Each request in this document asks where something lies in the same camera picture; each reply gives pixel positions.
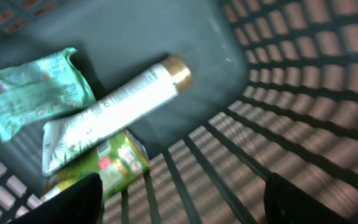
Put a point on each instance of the green juice carton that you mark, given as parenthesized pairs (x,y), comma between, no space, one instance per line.
(119,161)

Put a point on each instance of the white tube gold cap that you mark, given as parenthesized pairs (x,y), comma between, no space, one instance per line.
(66,138)

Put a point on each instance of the grey plastic basket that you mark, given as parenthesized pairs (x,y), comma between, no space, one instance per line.
(275,91)

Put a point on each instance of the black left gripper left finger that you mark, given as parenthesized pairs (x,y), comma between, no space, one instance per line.
(79,204)

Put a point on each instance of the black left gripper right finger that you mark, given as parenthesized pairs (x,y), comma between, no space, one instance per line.
(285,203)

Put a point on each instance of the teal tissue packet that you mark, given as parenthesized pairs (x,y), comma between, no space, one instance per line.
(40,89)

